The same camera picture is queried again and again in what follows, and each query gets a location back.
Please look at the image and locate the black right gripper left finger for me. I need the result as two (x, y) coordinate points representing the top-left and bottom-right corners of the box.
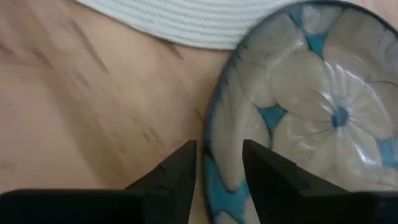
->
(0, 139), (197, 224)

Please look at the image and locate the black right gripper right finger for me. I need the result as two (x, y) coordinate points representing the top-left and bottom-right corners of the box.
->
(242, 139), (398, 224)

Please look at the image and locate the blue and beige floral plate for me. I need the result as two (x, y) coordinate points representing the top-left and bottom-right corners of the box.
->
(201, 0), (398, 224)

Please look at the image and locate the white round plate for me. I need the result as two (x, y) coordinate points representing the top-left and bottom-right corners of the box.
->
(74, 0), (299, 50)

